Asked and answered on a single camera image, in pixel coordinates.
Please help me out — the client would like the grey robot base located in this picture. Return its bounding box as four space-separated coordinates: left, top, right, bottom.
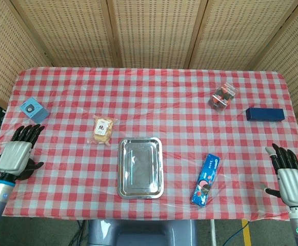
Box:
87 219 198 246

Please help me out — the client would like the silver metal tray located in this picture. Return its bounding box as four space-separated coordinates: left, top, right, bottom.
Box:
116 137 164 199

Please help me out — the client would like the red white checkered tablecloth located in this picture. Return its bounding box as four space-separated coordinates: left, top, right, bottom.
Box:
0 67 298 221

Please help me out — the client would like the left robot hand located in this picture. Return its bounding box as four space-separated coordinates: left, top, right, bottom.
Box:
0 124 46 181

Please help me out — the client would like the clear plastic-wrapped snack packet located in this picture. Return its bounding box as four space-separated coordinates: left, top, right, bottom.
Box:
87 114 118 147

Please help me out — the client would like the dark blue rectangular box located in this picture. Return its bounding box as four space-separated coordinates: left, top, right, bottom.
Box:
245 107 286 122

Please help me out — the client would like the light blue small box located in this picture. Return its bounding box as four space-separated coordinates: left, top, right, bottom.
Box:
19 97 50 124

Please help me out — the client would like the blue cable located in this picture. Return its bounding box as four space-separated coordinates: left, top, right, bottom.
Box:
224 220 250 246

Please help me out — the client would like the blue Oreo cookie box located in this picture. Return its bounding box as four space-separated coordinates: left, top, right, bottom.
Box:
190 153 221 207

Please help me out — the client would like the white table leg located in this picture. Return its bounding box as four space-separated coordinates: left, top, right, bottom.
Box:
209 219 216 246

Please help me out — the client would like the woven bamboo folding screen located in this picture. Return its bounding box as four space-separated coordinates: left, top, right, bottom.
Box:
0 0 298 144

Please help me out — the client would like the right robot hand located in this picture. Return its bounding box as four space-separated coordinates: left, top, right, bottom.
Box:
260 143 298 207

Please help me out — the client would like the clear pack of red toys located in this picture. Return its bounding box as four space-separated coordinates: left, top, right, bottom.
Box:
208 81 240 113

